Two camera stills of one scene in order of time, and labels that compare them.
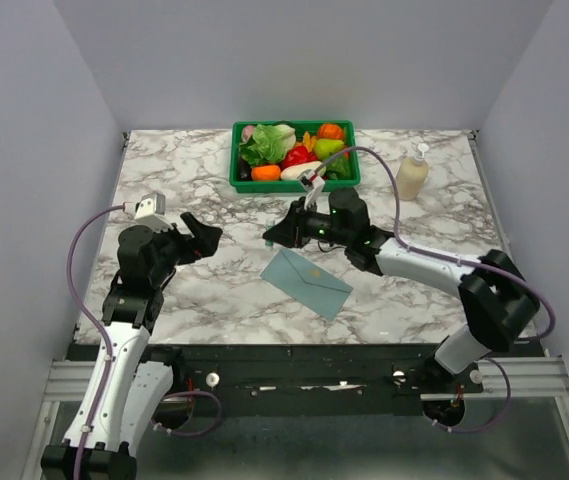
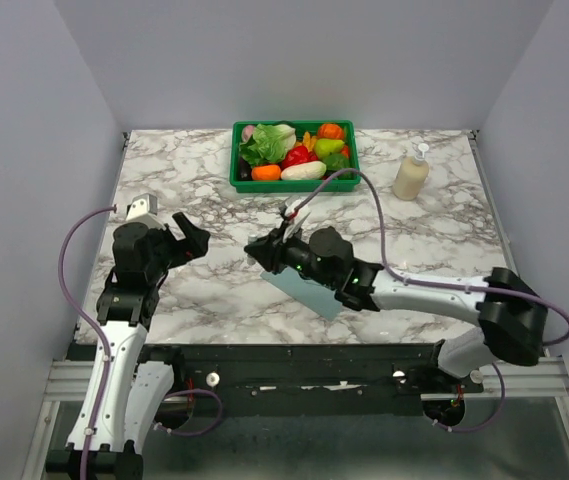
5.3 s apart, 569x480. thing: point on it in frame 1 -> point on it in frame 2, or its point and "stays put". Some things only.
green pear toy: [327, 147] stays put
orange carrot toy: [265, 172] stays put
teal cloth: [307, 284] stays put
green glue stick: [269, 224] -> [251, 239]
